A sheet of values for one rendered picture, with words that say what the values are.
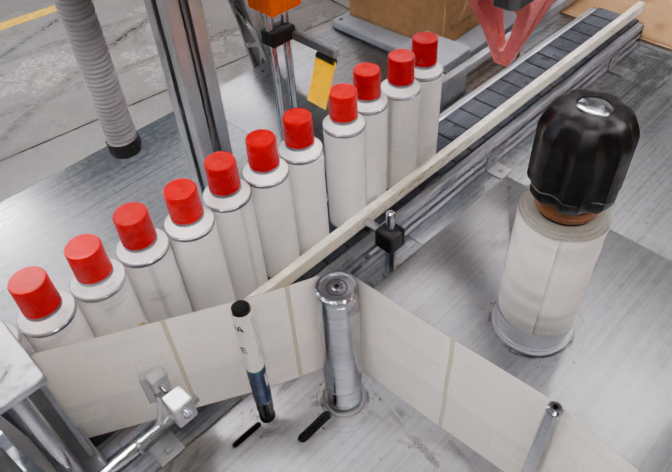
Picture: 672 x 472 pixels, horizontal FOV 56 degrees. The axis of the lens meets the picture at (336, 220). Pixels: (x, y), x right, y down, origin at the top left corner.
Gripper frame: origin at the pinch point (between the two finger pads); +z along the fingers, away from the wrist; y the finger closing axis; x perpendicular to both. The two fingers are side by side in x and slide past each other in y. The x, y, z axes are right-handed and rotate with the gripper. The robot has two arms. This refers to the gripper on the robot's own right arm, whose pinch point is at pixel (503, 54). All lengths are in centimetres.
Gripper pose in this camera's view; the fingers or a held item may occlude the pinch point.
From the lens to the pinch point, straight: 57.6
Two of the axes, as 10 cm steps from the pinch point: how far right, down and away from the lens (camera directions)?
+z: 0.7, 7.2, 6.9
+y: 7.1, -5.2, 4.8
